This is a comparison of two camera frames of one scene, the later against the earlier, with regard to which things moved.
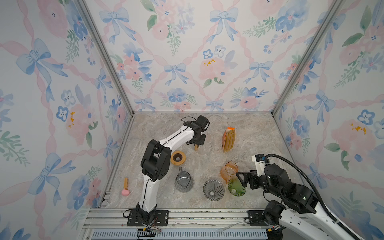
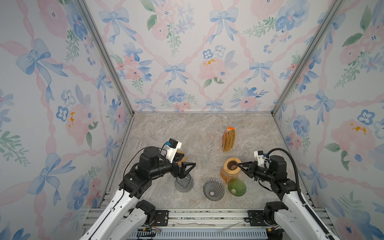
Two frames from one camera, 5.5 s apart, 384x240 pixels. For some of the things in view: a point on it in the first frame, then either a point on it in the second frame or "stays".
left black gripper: (203, 140) to (181, 173)
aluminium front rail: (183, 224) stays
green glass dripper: (236, 187) stays
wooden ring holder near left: (178, 158) stays
